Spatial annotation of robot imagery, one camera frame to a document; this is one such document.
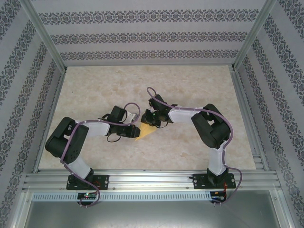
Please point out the yellow paper sheet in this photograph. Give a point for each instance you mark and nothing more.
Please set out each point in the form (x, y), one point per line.
(145, 132)

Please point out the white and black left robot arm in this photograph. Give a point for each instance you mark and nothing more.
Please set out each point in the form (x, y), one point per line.
(79, 167)

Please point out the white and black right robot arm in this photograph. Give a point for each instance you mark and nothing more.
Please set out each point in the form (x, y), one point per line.
(181, 116)

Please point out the circuit board with green light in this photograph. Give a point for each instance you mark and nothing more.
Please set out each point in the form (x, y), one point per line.
(86, 196)

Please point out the grey metal shelf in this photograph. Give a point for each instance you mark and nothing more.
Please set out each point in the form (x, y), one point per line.
(152, 216)

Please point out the circuit board with blue light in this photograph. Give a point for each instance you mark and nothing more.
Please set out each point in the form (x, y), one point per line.
(217, 194)

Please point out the white left camera bracket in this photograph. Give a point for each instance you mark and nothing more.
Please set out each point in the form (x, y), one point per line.
(131, 116)

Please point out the long aluminium mounting rail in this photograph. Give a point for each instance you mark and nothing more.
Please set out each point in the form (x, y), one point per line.
(152, 178)

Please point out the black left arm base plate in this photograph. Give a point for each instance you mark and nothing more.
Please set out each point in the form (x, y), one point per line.
(103, 181)

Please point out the aluminium side rail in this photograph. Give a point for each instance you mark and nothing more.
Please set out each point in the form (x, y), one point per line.
(50, 114)
(242, 95)

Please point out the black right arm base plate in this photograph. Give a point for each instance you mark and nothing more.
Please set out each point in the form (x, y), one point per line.
(198, 181)

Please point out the aluminium frame post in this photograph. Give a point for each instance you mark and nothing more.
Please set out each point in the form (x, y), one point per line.
(45, 35)
(252, 35)

